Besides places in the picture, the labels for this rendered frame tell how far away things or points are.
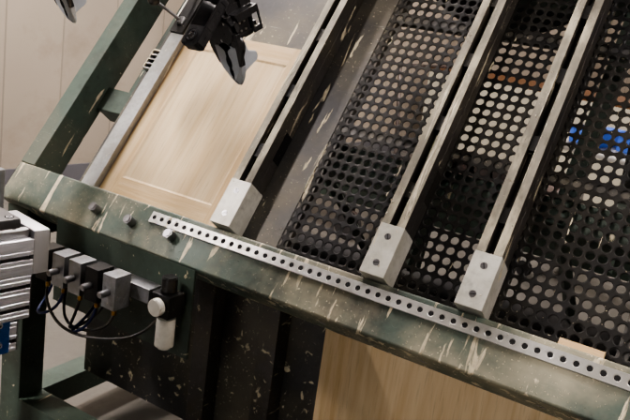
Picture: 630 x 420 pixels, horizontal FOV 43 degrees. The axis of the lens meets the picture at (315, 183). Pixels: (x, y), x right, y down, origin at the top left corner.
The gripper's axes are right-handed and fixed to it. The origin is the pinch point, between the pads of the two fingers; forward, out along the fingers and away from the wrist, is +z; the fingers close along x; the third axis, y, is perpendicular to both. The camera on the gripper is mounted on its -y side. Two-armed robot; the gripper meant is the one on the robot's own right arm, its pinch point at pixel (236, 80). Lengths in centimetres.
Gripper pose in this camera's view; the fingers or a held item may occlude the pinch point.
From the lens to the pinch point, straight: 160.6
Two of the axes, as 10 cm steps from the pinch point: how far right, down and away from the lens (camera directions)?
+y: 6.6, -5.2, 5.4
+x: -7.3, -2.5, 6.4
